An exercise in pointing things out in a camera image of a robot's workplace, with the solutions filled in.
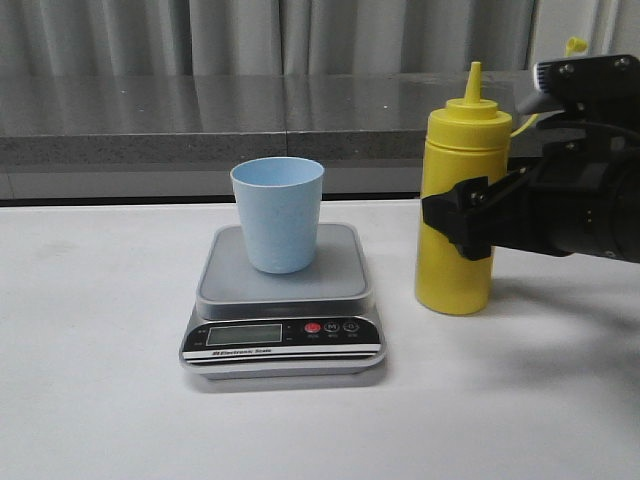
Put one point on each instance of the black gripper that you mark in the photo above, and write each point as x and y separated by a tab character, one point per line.
583	202

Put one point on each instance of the yellow squeeze bottle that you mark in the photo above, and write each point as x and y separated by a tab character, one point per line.
468	138

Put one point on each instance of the light blue plastic cup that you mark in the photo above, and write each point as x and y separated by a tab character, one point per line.
278	200

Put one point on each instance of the silver electronic kitchen scale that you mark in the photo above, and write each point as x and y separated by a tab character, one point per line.
321	320

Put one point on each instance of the grey stone counter ledge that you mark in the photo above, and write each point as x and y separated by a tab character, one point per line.
136	123

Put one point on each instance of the grey curtain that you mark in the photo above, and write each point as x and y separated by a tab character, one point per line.
121	38

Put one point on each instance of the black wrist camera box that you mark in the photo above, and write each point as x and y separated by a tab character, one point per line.
599	89

